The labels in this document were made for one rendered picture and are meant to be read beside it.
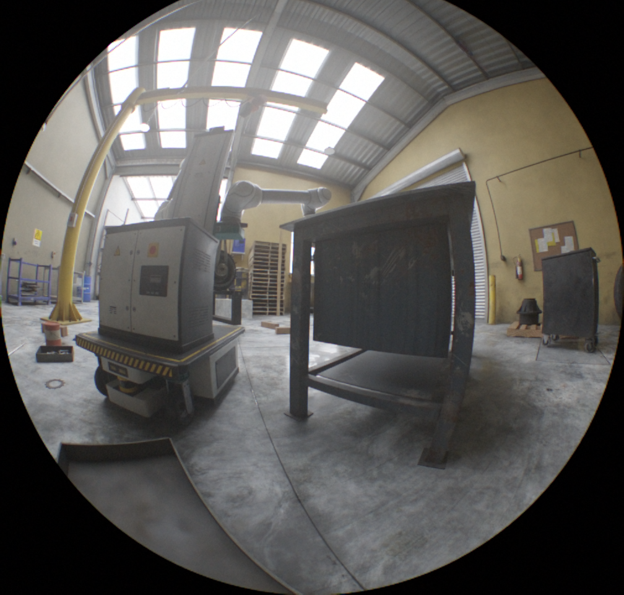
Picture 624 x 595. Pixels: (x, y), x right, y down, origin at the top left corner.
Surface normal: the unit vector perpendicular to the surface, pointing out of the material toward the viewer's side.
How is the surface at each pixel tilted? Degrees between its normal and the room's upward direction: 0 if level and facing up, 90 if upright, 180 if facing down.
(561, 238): 90
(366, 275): 90
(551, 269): 90
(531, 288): 90
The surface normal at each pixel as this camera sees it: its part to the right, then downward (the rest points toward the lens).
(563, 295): -1.00, -0.03
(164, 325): 0.09, -0.07
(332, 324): -0.64, -0.07
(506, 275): -0.92, -0.05
